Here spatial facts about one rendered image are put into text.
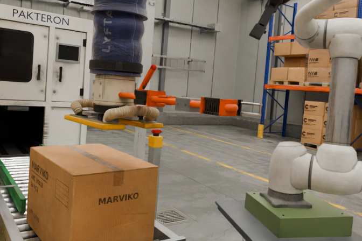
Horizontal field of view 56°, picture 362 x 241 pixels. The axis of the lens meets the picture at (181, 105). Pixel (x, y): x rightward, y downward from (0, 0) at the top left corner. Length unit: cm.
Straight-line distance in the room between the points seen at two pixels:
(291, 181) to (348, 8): 788
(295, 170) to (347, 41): 58
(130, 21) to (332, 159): 100
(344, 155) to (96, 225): 105
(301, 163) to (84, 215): 93
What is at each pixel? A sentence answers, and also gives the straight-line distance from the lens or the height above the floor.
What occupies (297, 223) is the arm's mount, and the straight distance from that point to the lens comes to 152.
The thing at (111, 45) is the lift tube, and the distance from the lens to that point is 141.
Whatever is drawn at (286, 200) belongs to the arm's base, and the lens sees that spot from 162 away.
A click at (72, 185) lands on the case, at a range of 142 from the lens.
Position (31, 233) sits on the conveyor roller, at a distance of 194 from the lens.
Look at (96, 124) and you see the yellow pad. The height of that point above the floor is 115.
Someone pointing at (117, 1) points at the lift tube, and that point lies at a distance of 142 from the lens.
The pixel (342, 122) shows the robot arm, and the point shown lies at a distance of 159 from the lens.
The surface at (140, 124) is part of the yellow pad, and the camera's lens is 141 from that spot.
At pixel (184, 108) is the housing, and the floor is 125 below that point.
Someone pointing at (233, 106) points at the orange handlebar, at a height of 127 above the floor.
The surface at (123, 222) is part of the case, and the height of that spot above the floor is 71.
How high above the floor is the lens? 132
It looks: 3 degrees down
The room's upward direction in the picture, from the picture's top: 4 degrees clockwise
